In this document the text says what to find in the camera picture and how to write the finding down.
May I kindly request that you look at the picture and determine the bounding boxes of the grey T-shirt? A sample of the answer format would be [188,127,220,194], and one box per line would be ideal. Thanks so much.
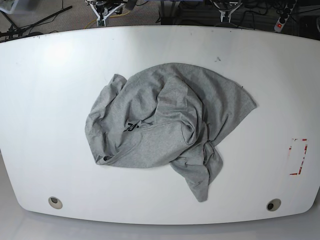
[85,63,257,202]

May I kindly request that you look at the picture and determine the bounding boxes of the black box under desk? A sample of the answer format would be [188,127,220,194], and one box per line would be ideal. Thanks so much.
[158,0,180,25]

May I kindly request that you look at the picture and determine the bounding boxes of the red tape rectangle marking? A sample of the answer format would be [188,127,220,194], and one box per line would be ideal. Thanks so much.
[287,138,308,176]

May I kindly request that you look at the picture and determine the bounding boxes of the white power strip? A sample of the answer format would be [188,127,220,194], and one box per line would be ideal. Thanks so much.
[274,0,298,33]

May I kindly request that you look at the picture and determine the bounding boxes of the black tripod stand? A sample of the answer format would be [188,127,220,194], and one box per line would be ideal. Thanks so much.
[0,5,73,43]

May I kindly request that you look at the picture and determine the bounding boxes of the yellow cable on floor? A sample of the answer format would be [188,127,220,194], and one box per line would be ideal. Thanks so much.
[84,6,132,30]

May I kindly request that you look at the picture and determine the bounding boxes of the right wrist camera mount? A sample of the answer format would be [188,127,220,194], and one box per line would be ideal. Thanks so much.
[85,0,125,27]

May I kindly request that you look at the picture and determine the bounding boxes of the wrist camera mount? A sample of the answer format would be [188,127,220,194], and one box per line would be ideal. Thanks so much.
[85,0,125,27]
[211,0,242,23]

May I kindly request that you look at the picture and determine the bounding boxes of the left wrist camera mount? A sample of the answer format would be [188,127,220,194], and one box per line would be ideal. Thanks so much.
[211,0,242,23]

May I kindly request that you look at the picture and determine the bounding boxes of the left table cable grommet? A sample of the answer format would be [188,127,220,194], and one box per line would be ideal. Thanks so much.
[48,196,63,210]

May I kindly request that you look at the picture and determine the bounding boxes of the table cable grommet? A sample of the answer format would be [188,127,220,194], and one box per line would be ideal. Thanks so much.
[48,196,63,210]
[266,198,282,212]

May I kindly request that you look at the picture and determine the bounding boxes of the right table cable grommet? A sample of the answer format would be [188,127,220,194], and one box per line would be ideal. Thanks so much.
[266,198,282,212]

